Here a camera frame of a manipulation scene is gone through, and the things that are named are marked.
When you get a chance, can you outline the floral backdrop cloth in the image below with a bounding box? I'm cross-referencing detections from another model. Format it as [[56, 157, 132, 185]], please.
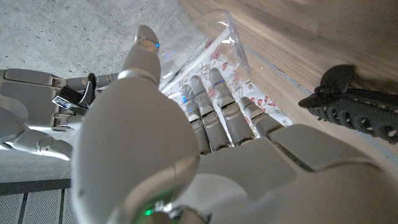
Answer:
[[160, 39, 294, 146]]

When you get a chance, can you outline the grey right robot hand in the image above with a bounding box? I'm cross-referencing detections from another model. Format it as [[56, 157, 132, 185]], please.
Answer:
[[0, 68, 121, 162]]

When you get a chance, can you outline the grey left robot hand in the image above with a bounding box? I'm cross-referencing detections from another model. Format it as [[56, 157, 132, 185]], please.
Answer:
[[70, 24, 398, 224]]

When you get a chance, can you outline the black hair claw clip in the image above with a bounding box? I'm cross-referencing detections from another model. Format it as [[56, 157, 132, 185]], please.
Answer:
[[297, 63, 398, 145]]

